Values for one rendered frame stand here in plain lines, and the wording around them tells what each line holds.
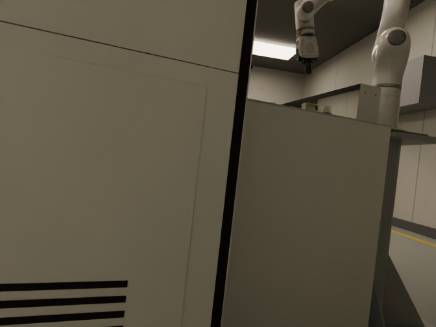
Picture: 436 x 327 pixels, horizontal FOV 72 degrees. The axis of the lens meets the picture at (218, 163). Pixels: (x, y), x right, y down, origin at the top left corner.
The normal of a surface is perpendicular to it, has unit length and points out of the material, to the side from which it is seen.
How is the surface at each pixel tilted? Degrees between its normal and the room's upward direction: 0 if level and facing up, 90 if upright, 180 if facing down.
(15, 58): 90
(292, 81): 90
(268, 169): 90
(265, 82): 90
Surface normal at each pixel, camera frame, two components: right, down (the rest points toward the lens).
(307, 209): 0.33, 0.04
